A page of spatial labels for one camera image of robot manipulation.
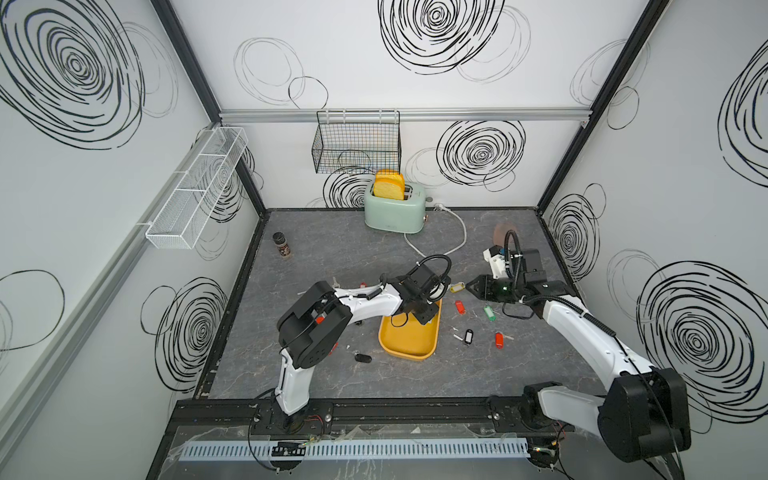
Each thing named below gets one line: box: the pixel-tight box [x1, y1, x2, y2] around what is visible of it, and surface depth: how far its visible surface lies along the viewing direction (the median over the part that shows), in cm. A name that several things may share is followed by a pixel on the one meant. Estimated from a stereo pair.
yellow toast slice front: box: [373, 174, 405, 201], surface depth 103 cm
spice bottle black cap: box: [272, 231, 292, 259], surface depth 103 cm
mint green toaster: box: [364, 183, 426, 234], surface depth 107 cm
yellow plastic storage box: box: [378, 298, 442, 361], surface depth 83 cm
